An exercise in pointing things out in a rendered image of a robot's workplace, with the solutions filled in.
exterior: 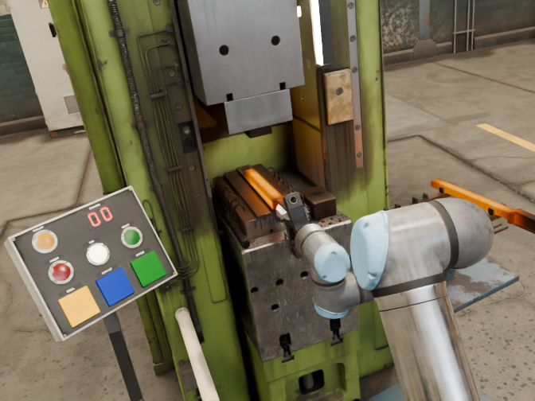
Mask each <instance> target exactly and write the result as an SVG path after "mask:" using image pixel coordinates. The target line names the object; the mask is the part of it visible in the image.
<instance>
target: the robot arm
mask: <svg viewBox="0 0 535 401"><path fill-rule="evenodd" d="M283 202H284V204H285V207H286V210H287V211H285V210H284V209H283V208H282V207H281V206H280V205H279V204H278V205H277V207H276V217H277V220H278V221H279V222H280V223H281V225H282V226H283V223H284V224H285V225H286V228H287V234H286V232H284V239H285V240H286V241H287V242H288V243H289V244H290V245H291V246H294V245H295V246H296V248H297V249H298V250H299V252H300V253H301V254H302V255H303V257H304V258H305V259H306V260H307V262H308V263H309V264H310V274H311V281H312V289H313V296H314V297H313V302H314V307H315V310H316V311H317V313H318V314H319V315H321V316H322V317H325V318H329V319H337V318H340V317H343V316H345V315H346V314H347V312H348V310H349V307H351V306H357V305H360V304H363V303H366V302H372V301H376V302H377V306H378V309H379V312H380V315H381V320H382V323H383V326H384V329H385V334H386V337H387V340H388V343H389V348H390V351H391V354H392V359H393V362H394V365H395V368H396V373H397V376H398V379H399V382H400V387H401V390H402V393H403V397H404V401H482V400H481V398H480V395H479V393H478V388H477V385H476V382H475V380H474V375H473V372H472V370H471V366H470V362H469V360H468V357H467V353H466V349H465V347H464V344H463V340H462V337H461V334H460V331H459V327H458V324H457V321H456V319H455V314H454V311H453V309H452V306H451V301H450V298H449V296H448V293H447V288H446V280H445V277H444V274H443V271H445V270H448V269H452V270H460V269H464V268H468V267H471V266H473V265H475V264H476V263H478V262H480V261H481V260H482V259H484V258H485V257H486V255H487V254H488V253H489V251H490V249H491V248H492V245H493V242H494V228H493V225H492V223H491V221H490V218H489V217H488V215H487V214H486V213H485V212H484V211H483V210H482V209H481V208H480V207H479V206H477V205H476V204H474V203H472V202H470V201H468V200H464V199H459V198H441V199H436V200H430V201H428V202H423V203H419V204H413V205H409V206H405V207H402V208H395V209H392V210H388V211H379V212H377V213H375V214H372V215H369V216H364V217H362V218H360V219H359V220H358V221H357V222H356V223H355V225H354V226H353V230H352V233H351V239H350V253H351V260H352V265H353V271H351V272H349V270H350V257H349V256H348V254H347V253H346V250H345V249H344V248H343V247H342V246H340V245H339V244H338V243H337V242H336V241H335V240H334V239H333V238H332V237H331V236H330V235H329V234H327V233H326V232H325V231H324V230H323V229H322V228H321V227H320V226H319V225H317V224H312V223H311V221H309V220H310V212H308V210H307V208H305V207H303V203H302V201H301V198H300V195H299V193H298V192H293V193H289V194H287V195H285V196H284V197H283ZM287 238H288V239H289V241H288V240H287ZM291 240H294V243H292V242H291Z"/></svg>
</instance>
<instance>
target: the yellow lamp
mask: <svg viewBox="0 0 535 401"><path fill-rule="evenodd" d="M54 243H55V240H54V237H53V236H52V235H51V234H49V233H48V232H42V233H40V234H39V235H38V236H37V237H36V239H35V244H36V246H37V247H38V248H39V249H41V250H44V251H46V250H49V249H51V248H52V247H53V245H54Z"/></svg>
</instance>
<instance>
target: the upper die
mask: <svg viewBox="0 0 535 401"><path fill-rule="evenodd" d="M227 100H228V102H224V103H218V104H214V105H210V106H206V105H205V104H204V103H203V102H202V101H201V100H200V99H198V98H197V101H198V105H199V106H200V107H201V108H202V109H203V110H205V111H206V112H207V113H208V114H209V115H210V116H211V117H212V118H213V119H214V120H215V121H216V122H217V123H218V124H219V125H220V126H221V127H222V128H223V129H224V130H225V131H226V132H227V133H228V134H235V133H239V132H242V131H246V130H252V129H256V128H260V127H266V126H270V125H273V124H277V123H283V122H286V121H291V120H293V116H292V109H291V96H290V89H289V88H288V89H285V88H282V87H280V91H274V92H269V93H266V94H262V95H255V96H251V97H247V98H243V99H236V100H232V99H230V98H229V97H228V96H227Z"/></svg>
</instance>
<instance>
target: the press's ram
mask: <svg viewBox="0 0 535 401"><path fill-rule="evenodd" d="M174 5H175V9H176V13H177V18H178V25H179V29H180V34H181V38H182V45H183V50H184V54H185V62H186V66H187V70H188V74H189V82H190V87H191V91H192V93H193V94H194V95H195V96H196V97H197V98H198V99H200V100H201V101H202V102H203V103H204V104H205V105H206V106H210V105H214V104H218V103H224V102H228V100H227V96H228V97H229V98H230V99H232V100H236V99H243V98H247V97H251V96H255V95H262V94H266V93H269V92H274V91H280V87H282V88H285V89H288V88H295V87H299V86H303V85H305V80H304V72H303V57H302V49H301V41H300V32H299V17H300V16H301V10H300V6H297V0H174Z"/></svg>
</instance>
